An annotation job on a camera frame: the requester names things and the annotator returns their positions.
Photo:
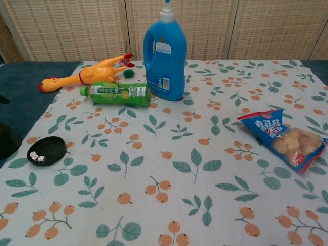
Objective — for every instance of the green tea bottle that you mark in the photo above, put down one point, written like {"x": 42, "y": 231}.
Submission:
{"x": 115, "y": 94}

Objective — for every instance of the bamboo folding screen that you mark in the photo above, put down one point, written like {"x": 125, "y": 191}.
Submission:
{"x": 77, "y": 28}

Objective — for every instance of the white die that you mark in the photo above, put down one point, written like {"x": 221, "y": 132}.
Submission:
{"x": 33, "y": 154}
{"x": 41, "y": 159}

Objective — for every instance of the floral tablecloth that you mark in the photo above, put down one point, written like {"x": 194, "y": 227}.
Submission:
{"x": 164, "y": 179}

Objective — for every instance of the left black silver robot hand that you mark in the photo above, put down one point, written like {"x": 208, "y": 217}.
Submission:
{"x": 3, "y": 100}

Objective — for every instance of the feather shuttlecock with green base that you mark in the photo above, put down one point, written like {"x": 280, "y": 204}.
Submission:
{"x": 127, "y": 73}

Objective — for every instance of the black round lid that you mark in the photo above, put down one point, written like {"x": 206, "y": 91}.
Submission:
{"x": 52, "y": 148}
{"x": 7, "y": 143}

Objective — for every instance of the yellow rubber chicken toy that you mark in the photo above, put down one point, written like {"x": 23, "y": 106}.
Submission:
{"x": 97, "y": 73}

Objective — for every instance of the blue snack bag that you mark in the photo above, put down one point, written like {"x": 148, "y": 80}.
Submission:
{"x": 289, "y": 143}

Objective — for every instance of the blue detergent pump bottle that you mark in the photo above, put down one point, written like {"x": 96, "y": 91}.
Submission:
{"x": 166, "y": 64}

